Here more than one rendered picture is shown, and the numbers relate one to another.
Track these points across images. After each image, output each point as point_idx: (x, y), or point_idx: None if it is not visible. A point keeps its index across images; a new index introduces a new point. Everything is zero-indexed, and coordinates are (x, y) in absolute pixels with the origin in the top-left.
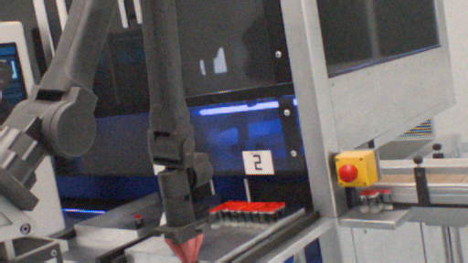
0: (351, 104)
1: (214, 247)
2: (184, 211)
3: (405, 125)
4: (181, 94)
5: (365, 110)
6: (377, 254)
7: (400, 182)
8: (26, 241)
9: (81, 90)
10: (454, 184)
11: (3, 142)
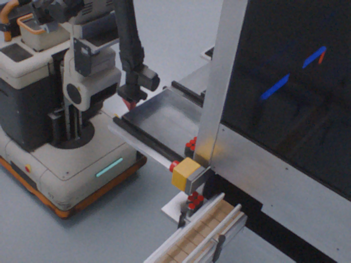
0: (242, 160)
1: (170, 126)
2: (125, 86)
3: (334, 254)
4: (126, 39)
5: (261, 181)
6: None
7: (203, 218)
8: (107, 40)
9: (57, 2)
10: (170, 239)
11: (46, 0)
